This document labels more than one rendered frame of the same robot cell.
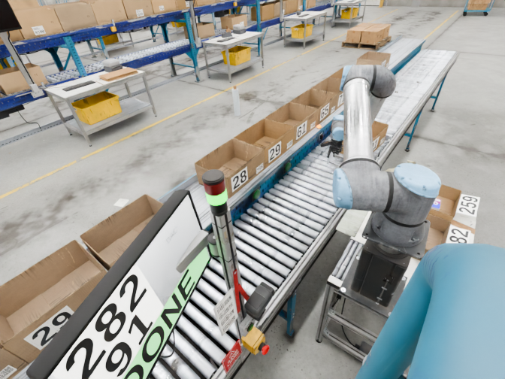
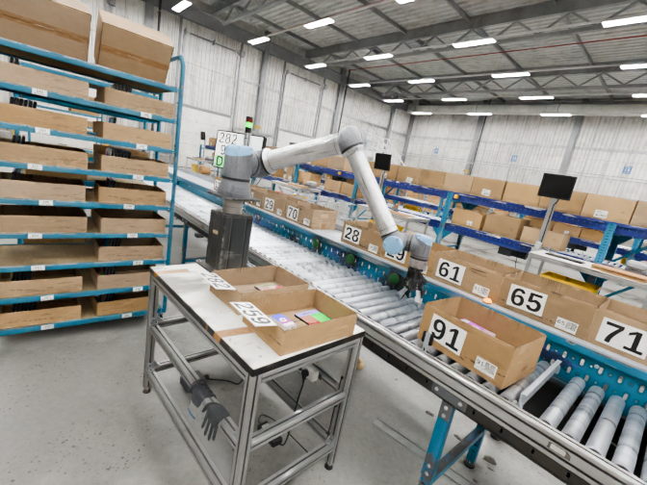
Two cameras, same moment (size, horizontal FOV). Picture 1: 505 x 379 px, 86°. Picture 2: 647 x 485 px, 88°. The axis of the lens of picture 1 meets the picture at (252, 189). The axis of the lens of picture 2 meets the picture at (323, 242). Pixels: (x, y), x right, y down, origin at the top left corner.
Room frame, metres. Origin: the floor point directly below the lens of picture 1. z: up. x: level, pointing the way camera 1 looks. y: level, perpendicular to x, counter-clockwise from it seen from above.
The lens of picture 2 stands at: (1.42, -2.35, 1.42)
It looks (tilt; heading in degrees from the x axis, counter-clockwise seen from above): 13 degrees down; 95
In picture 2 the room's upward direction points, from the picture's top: 10 degrees clockwise
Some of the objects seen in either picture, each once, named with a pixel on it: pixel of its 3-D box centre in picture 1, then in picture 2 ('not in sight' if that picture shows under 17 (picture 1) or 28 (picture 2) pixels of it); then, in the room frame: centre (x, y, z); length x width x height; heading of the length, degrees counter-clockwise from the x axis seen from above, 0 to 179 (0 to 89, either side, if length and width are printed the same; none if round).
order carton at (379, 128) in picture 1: (360, 137); (478, 336); (2.02, -0.95, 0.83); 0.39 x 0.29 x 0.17; 134
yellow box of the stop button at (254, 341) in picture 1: (260, 333); not in sight; (0.49, 0.02, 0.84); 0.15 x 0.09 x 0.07; 139
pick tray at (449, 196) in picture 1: (421, 197); (300, 317); (1.26, -1.08, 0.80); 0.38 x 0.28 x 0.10; 49
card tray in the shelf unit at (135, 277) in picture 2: not in sight; (125, 272); (-0.21, -0.17, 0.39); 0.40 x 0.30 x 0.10; 49
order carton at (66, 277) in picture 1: (54, 294); (285, 206); (0.67, 0.90, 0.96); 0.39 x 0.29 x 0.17; 139
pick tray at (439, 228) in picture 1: (405, 228); (260, 287); (1.01, -0.86, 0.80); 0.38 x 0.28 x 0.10; 50
